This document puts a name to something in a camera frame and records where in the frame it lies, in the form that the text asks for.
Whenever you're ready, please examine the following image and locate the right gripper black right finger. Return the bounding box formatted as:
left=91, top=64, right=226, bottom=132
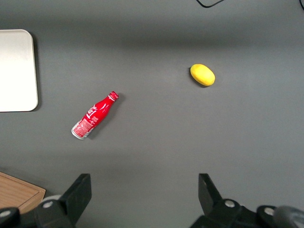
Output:
left=190, top=173, right=257, bottom=228

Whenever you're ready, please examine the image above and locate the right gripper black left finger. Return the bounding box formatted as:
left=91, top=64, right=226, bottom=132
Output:
left=35, top=173, right=93, bottom=228

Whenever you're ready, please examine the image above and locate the beige rectangular tray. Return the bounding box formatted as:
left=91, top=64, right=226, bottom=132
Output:
left=0, top=28, right=39, bottom=113

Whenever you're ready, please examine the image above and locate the wooden drawer cabinet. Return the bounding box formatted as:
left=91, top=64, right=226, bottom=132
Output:
left=0, top=171, right=47, bottom=214

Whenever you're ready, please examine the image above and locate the red cola bottle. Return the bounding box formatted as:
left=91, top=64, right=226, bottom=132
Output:
left=71, top=90, right=119, bottom=140

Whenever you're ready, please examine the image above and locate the yellow lemon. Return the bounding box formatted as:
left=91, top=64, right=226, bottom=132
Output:
left=190, top=63, right=216, bottom=87

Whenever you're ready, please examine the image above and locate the black cable on table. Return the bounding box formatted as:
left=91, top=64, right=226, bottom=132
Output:
left=196, top=0, right=225, bottom=9

